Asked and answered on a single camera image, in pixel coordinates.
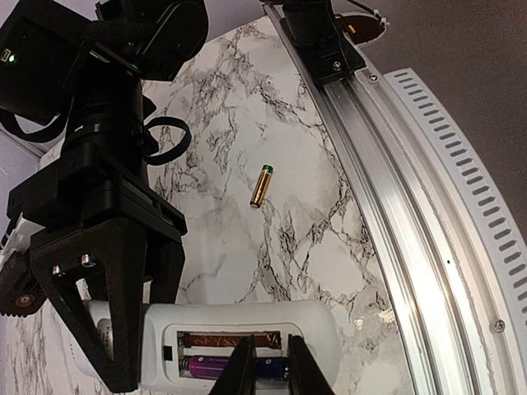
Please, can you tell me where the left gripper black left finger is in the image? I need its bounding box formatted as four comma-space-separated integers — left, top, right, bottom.
209, 336, 256, 395

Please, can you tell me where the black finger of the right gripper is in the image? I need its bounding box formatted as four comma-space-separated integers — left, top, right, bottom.
30, 217, 147, 393
146, 240, 185, 304

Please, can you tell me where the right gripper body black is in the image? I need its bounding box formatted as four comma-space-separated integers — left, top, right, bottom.
7, 151, 186, 247

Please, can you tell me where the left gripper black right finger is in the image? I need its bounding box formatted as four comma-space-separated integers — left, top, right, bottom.
287, 335, 334, 395

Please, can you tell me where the dark blue battery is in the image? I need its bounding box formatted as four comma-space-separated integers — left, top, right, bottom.
187, 355, 289, 379

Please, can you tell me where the white remote control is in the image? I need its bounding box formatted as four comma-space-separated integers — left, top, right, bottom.
73, 299, 343, 390

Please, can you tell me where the gold battery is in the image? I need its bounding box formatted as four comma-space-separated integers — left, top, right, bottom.
250, 165, 274, 208

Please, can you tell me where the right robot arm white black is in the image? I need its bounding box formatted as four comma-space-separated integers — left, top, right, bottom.
1, 1, 208, 393

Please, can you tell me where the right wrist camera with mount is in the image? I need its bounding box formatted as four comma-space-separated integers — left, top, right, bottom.
1, 216, 47, 318

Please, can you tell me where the front aluminium frame rail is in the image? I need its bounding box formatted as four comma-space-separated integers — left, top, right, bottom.
263, 1, 526, 394

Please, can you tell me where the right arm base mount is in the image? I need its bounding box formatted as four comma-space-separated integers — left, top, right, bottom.
282, 0, 366, 86

